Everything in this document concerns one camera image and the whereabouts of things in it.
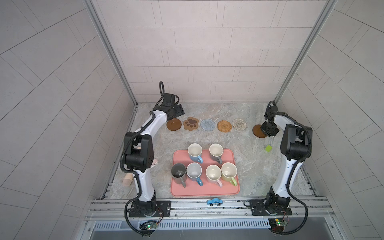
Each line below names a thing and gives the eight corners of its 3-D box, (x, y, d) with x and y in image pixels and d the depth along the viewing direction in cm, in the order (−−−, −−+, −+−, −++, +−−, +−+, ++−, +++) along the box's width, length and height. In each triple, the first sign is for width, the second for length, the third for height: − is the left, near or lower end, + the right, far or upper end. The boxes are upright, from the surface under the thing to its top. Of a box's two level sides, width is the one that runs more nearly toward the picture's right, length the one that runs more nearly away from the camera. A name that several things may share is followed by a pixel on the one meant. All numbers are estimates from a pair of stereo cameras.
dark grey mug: (172, 188, 78) (169, 182, 71) (174, 169, 84) (172, 163, 77) (186, 188, 78) (184, 183, 71) (187, 169, 84) (186, 163, 77)
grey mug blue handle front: (186, 187, 78) (185, 182, 71) (187, 167, 84) (186, 162, 78) (202, 187, 78) (202, 182, 71) (202, 167, 84) (202, 162, 78)
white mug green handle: (221, 187, 78) (223, 183, 72) (219, 168, 85) (221, 162, 78) (235, 188, 78) (239, 183, 72) (232, 168, 85) (235, 162, 78)
